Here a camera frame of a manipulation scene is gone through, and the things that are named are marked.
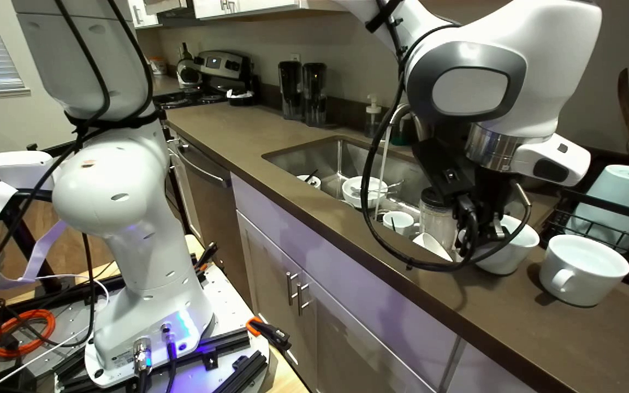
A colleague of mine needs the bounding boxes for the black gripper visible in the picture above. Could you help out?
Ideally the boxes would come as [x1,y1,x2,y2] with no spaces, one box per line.
[413,137,516,247]

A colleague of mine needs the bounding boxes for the white mug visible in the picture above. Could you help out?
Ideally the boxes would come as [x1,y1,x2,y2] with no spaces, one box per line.
[476,224,539,274]
[539,233,629,307]

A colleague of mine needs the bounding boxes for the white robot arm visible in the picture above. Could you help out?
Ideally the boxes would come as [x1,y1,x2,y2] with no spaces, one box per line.
[14,0,602,389]

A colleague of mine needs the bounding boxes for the white plate in sink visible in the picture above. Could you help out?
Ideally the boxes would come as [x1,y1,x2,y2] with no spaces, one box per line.
[413,231,452,262]

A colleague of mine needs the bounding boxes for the small white cup in sink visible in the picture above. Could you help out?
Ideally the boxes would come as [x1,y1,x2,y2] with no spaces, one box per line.
[382,212,417,237]

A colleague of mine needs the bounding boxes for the stainless steel sink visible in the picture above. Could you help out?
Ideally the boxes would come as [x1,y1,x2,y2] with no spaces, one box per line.
[259,134,476,266]

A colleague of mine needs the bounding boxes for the white bowl in sink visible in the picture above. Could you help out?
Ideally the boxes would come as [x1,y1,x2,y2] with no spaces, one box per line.
[340,177,389,210]

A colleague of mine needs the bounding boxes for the white oval dish front sink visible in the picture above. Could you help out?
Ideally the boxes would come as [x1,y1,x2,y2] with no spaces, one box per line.
[298,174,322,187]

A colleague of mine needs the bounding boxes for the clear blender jar black lid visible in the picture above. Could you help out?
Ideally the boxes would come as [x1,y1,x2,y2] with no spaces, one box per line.
[420,187,459,250]

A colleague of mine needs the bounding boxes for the curved steel faucet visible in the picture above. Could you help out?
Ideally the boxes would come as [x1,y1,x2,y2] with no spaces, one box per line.
[382,104,411,149]

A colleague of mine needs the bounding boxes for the clear soap dispenser white pump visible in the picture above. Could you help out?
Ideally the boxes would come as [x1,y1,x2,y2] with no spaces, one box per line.
[365,94,382,137]

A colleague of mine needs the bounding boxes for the black dish rack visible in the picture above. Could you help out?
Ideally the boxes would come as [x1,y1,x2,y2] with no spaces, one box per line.
[547,163,629,254]

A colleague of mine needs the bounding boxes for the light blue container in rack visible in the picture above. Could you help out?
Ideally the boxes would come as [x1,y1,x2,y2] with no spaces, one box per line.
[584,163,629,250]

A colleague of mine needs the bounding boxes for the purple-lit drawer fronts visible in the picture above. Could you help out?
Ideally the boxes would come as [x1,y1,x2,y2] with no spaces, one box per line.
[234,180,535,393]

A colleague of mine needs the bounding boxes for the black coffee maker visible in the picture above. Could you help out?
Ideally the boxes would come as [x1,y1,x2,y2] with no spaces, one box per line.
[174,44,257,104]

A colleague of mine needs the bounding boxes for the orange handled tool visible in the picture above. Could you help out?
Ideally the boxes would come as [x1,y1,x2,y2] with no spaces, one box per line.
[247,317,290,354]

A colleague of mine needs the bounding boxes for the orange cable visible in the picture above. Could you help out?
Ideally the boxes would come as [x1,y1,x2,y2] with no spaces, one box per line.
[0,306,58,360]

